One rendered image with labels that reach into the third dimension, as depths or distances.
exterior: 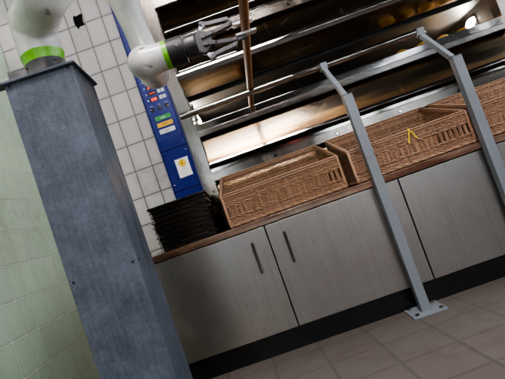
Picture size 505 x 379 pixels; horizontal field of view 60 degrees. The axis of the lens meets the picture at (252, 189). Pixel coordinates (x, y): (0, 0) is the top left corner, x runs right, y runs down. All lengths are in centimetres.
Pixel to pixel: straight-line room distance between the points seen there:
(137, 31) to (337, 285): 126
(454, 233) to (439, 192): 18
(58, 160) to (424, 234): 144
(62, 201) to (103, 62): 149
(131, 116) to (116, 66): 30
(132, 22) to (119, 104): 101
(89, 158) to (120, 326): 48
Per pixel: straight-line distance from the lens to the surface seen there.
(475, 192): 208
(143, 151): 255
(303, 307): 194
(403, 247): 192
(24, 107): 143
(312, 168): 196
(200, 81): 249
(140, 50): 151
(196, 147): 249
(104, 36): 278
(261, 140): 245
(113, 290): 132
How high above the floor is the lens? 62
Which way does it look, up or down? 3 degrees up
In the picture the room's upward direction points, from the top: 19 degrees counter-clockwise
